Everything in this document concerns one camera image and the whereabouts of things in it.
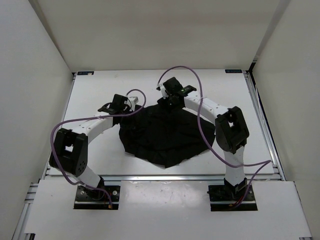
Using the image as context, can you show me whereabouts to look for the black pleated skirt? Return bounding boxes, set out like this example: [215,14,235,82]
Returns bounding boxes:
[119,104,215,168]

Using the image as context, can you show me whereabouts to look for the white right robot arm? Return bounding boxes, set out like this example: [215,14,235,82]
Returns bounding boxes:
[156,77,250,200]

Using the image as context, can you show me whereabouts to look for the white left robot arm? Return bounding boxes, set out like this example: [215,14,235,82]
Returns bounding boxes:
[54,94,138,200]

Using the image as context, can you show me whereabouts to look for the blue label left corner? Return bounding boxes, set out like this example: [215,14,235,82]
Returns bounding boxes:
[77,71,94,76]

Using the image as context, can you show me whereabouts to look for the blue label corner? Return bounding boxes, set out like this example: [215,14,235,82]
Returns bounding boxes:
[77,71,94,76]
[225,69,243,74]

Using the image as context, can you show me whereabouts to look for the blue label right corner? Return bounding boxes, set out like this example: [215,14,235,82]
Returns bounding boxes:
[225,69,243,74]

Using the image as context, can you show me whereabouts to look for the white front cover board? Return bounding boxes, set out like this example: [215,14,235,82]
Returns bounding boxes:
[25,180,312,240]

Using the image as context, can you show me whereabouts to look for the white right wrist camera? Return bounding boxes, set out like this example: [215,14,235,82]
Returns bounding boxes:
[156,82,169,99]

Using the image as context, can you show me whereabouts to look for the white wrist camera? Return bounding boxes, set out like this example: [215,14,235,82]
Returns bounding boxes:
[156,82,169,99]
[126,96,139,108]

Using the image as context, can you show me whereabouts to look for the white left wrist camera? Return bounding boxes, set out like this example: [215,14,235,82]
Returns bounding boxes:
[126,96,139,108]

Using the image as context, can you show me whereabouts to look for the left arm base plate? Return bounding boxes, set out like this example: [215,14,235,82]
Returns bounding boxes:
[73,185,121,210]

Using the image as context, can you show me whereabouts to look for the aluminium table edge rail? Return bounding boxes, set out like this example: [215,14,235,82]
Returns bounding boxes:
[44,173,282,182]

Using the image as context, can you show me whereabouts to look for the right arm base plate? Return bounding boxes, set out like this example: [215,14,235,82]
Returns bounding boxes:
[207,185,258,212]

